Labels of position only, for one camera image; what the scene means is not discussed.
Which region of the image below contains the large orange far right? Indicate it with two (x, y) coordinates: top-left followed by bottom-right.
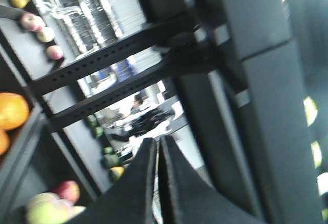
(1, 92), (30, 131)

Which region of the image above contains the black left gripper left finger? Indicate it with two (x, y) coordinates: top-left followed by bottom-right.
(67, 138), (157, 224)

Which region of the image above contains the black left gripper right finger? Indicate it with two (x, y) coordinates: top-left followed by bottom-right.
(158, 135), (261, 223)

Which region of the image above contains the small orange lower right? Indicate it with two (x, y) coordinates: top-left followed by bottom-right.
(0, 129), (10, 155)

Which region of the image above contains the black upper tray shelf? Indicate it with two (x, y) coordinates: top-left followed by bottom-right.
(1, 6), (226, 131)

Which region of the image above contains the red peach apple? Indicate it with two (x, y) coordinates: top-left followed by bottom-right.
(51, 180), (80, 204)

